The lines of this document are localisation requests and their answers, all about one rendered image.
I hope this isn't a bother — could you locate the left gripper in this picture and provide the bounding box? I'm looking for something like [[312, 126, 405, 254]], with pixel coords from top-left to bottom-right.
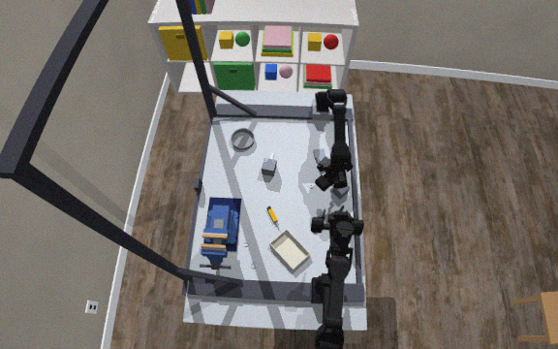
[[315, 163, 353, 191]]

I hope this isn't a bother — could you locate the grey round shallow dish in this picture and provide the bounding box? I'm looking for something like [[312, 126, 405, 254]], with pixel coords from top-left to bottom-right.
[[231, 128, 255, 150]]

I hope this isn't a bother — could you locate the grey flat anvil pad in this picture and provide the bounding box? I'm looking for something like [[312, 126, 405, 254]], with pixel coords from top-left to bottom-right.
[[213, 219, 224, 229]]

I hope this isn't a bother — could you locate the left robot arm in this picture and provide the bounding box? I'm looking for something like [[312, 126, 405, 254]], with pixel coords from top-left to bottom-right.
[[316, 89, 352, 188]]

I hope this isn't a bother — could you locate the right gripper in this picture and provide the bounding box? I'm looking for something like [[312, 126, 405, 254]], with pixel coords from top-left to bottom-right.
[[311, 209, 364, 240]]

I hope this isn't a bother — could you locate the dark blue flat mat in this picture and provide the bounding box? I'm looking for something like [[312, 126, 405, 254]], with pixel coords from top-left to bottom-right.
[[208, 197, 241, 251]]

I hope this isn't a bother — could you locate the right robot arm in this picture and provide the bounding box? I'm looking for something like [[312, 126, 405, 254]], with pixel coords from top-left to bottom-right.
[[315, 210, 354, 349]]

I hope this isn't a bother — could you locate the blue vise body top surface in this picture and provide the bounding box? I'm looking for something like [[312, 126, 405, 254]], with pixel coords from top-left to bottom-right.
[[210, 205, 230, 229]]

